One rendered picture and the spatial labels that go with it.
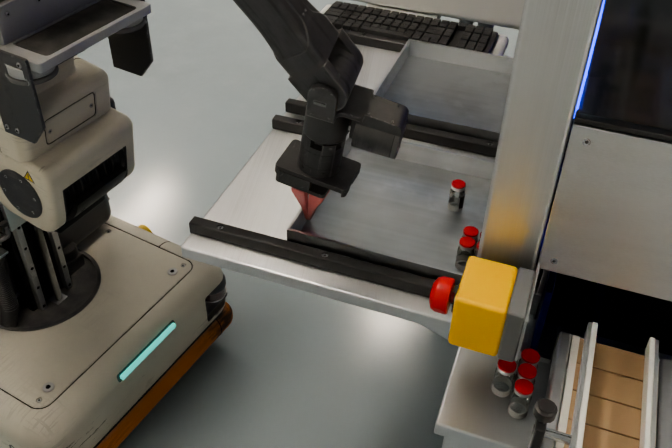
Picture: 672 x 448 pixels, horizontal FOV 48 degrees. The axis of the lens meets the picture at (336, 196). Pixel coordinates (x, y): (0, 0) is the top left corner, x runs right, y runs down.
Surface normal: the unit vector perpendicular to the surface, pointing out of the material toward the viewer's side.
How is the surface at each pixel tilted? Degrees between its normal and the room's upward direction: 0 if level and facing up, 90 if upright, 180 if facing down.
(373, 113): 20
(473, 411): 0
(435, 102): 0
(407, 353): 0
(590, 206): 90
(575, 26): 90
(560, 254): 90
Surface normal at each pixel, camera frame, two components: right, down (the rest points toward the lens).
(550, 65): -0.35, 0.58
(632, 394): 0.02, -0.78
